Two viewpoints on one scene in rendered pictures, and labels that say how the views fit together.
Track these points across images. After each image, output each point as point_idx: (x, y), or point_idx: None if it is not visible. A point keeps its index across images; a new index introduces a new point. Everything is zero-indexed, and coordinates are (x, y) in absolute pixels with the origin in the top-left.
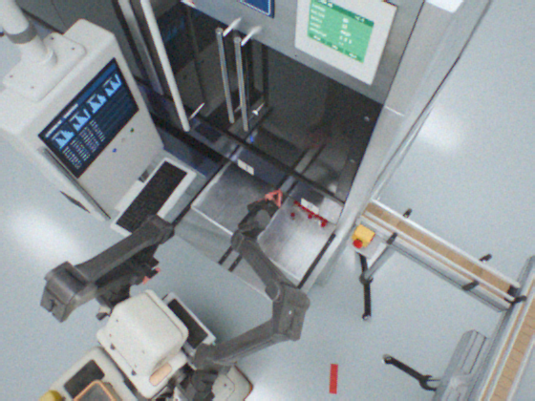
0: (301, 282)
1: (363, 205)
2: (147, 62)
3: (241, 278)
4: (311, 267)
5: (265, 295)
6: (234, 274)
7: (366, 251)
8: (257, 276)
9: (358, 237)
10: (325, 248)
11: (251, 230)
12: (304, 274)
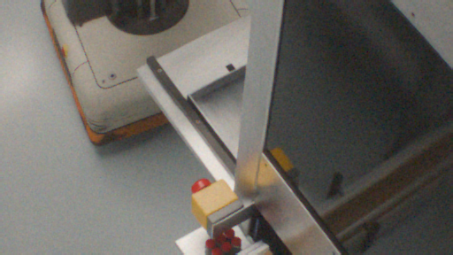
0: (182, 97)
1: (252, 145)
2: None
3: (235, 20)
4: (201, 125)
5: (188, 43)
6: (247, 14)
7: (191, 239)
8: (227, 43)
9: (211, 184)
10: (228, 163)
11: None
12: (195, 109)
